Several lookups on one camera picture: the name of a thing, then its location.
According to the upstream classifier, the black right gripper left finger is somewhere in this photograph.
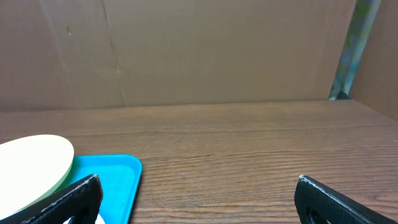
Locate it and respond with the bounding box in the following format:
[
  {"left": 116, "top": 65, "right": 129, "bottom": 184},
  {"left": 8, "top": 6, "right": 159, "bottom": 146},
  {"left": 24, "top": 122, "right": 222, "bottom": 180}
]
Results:
[{"left": 1, "top": 174, "right": 103, "bottom": 224}]

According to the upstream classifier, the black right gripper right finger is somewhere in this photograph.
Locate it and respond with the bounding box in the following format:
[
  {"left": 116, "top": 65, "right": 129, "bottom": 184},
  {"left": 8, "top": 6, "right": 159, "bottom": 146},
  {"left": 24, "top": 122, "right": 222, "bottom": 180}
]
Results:
[{"left": 294, "top": 175, "right": 397, "bottom": 224}]

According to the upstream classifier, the white plate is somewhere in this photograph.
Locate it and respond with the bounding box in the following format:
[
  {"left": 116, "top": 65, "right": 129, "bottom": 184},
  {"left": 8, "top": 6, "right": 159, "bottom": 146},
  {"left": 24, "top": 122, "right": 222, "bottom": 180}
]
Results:
[{"left": 63, "top": 214, "right": 105, "bottom": 224}]

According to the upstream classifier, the yellow plate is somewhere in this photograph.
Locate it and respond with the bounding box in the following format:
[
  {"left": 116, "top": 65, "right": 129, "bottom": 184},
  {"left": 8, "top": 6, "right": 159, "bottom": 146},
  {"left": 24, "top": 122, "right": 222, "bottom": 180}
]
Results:
[{"left": 1, "top": 134, "right": 74, "bottom": 219}]

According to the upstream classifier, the blue plastic tray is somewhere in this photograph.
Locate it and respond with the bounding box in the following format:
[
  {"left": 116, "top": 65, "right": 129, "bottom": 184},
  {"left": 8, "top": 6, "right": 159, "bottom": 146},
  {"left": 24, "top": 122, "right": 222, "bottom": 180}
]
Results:
[{"left": 59, "top": 154, "right": 142, "bottom": 224}]

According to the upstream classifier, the green taped corner post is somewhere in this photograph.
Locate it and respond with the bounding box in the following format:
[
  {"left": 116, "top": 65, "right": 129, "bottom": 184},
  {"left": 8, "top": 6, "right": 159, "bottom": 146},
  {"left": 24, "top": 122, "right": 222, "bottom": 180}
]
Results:
[{"left": 328, "top": 0, "right": 381, "bottom": 100}]

